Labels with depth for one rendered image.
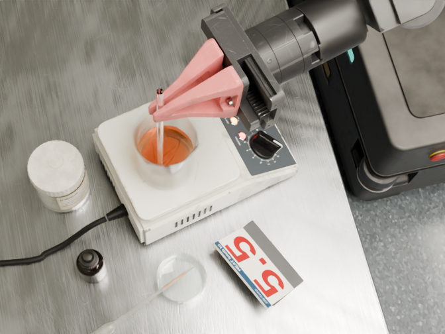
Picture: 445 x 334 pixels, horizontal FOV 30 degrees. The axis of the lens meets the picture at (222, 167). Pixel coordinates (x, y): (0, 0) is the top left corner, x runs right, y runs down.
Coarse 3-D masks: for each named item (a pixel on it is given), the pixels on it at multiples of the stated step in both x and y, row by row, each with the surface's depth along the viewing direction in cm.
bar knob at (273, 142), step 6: (258, 132) 92; (252, 138) 92; (258, 138) 92; (264, 138) 91; (270, 138) 92; (252, 144) 92; (258, 144) 92; (264, 144) 92; (270, 144) 92; (276, 144) 92; (258, 150) 92; (264, 150) 92; (270, 150) 93; (276, 150) 92; (264, 156) 92; (270, 156) 93
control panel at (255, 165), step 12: (228, 120) 93; (240, 120) 94; (228, 132) 92; (240, 132) 92; (252, 132) 94; (264, 132) 95; (276, 132) 96; (240, 144) 92; (240, 156) 91; (252, 156) 92; (276, 156) 94; (288, 156) 95; (252, 168) 91; (264, 168) 92; (276, 168) 93
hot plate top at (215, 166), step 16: (128, 112) 89; (112, 128) 88; (128, 128) 89; (208, 128) 89; (112, 144) 88; (128, 144) 88; (208, 144) 88; (224, 144) 89; (112, 160) 87; (128, 160) 87; (208, 160) 88; (224, 160) 88; (128, 176) 87; (192, 176) 87; (208, 176) 87; (224, 176) 87; (128, 192) 86; (144, 192) 86; (160, 192) 86; (176, 192) 86; (192, 192) 87; (208, 192) 87; (144, 208) 86; (160, 208) 86; (176, 208) 86
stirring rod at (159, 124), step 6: (156, 90) 67; (162, 90) 67; (156, 96) 68; (162, 96) 68; (156, 102) 69; (162, 102) 69; (156, 108) 70; (162, 126) 74; (162, 132) 75; (162, 138) 77; (162, 144) 78; (162, 150) 80; (162, 156) 81; (162, 162) 83
